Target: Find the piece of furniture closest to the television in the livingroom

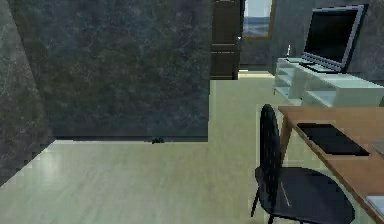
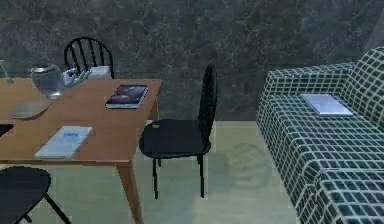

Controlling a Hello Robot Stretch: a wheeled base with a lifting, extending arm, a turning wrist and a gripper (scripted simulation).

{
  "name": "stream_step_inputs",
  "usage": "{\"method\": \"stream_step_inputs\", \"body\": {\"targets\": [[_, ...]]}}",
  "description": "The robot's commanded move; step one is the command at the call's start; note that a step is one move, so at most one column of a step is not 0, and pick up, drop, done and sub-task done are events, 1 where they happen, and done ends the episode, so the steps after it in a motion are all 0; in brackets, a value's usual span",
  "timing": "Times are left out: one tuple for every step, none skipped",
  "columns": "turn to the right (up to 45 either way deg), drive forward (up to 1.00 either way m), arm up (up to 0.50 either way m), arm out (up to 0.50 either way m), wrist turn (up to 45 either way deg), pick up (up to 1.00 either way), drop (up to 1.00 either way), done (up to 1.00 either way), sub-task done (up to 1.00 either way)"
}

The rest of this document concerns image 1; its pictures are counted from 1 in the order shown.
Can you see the small white candle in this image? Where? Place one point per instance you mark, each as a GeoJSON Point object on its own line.
{"type": "Point", "coordinates": [288, 50]}

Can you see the brown wooden table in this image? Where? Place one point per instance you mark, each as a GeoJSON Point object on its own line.
{"type": "Point", "coordinates": [353, 146]}

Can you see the small black floor object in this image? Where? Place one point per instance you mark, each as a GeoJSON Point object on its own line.
{"type": "Point", "coordinates": [157, 140]}

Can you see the dark brown room door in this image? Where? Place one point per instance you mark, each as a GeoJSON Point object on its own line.
{"type": "Point", "coordinates": [226, 36]}

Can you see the black flat laptop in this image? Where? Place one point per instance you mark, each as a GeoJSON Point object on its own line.
{"type": "Point", "coordinates": [331, 139]}

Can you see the pale blue flat object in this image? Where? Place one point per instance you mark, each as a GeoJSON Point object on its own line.
{"type": "Point", "coordinates": [377, 203]}

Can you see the black flat screen television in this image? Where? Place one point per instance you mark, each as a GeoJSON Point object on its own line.
{"type": "Point", "coordinates": [330, 35]}

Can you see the white television stand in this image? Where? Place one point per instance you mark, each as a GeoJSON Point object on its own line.
{"type": "Point", "coordinates": [320, 87]}

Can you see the grey flat object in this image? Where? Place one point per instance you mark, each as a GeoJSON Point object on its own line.
{"type": "Point", "coordinates": [379, 146]}

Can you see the black chair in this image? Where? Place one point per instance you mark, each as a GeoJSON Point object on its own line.
{"type": "Point", "coordinates": [293, 193]}

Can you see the framed landscape picture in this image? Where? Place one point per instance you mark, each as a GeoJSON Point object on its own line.
{"type": "Point", "coordinates": [257, 20]}

